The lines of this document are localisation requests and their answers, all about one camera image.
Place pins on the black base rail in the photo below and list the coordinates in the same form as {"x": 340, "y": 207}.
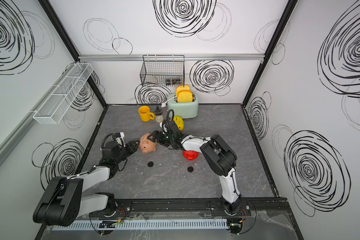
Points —
{"x": 214, "y": 207}

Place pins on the mint green toaster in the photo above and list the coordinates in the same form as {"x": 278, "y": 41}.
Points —
{"x": 184, "y": 110}

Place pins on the yellow ceramic mug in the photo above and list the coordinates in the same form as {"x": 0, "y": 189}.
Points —
{"x": 145, "y": 114}

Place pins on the dark item in basket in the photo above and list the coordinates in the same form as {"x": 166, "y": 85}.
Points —
{"x": 173, "y": 82}

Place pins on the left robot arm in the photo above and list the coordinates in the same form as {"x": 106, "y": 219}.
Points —
{"x": 63, "y": 201}

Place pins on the yellow toast slice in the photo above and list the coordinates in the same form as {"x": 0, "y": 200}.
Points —
{"x": 185, "y": 96}
{"x": 182, "y": 88}

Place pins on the yellow piggy bank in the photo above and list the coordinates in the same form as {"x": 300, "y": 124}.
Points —
{"x": 179, "y": 122}

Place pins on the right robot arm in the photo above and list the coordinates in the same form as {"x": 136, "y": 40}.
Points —
{"x": 219, "y": 155}

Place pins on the black wire basket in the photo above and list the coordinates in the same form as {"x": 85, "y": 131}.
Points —
{"x": 157, "y": 68}

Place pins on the yellow toast slice rear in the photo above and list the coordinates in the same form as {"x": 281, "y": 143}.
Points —
{"x": 182, "y": 88}

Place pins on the white wire shelf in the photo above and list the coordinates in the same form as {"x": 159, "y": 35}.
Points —
{"x": 71, "y": 92}

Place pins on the black corner frame post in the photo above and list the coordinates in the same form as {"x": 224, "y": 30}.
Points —
{"x": 50, "y": 12}
{"x": 271, "y": 46}

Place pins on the black corner frame post right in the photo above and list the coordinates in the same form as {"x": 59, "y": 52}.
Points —
{"x": 271, "y": 46}

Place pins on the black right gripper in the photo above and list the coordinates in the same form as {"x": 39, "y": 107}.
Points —
{"x": 159, "y": 140}

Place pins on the black corner frame post left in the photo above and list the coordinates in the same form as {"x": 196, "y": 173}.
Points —
{"x": 50, "y": 12}

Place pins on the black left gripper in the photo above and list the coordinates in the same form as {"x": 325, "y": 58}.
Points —
{"x": 131, "y": 148}

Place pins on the yellow toast slice front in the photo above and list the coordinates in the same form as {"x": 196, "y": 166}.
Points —
{"x": 185, "y": 96}

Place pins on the black round plug right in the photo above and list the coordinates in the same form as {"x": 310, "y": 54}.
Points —
{"x": 190, "y": 169}

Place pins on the red piggy bank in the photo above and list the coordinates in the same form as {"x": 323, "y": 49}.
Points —
{"x": 190, "y": 155}

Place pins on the white slotted cable duct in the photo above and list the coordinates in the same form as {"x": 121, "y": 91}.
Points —
{"x": 181, "y": 224}

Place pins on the pink piggy bank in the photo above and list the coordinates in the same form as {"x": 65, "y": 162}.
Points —
{"x": 147, "y": 146}

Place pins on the glass sugar jar with spoon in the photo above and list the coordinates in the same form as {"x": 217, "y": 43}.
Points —
{"x": 159, "y": 114}

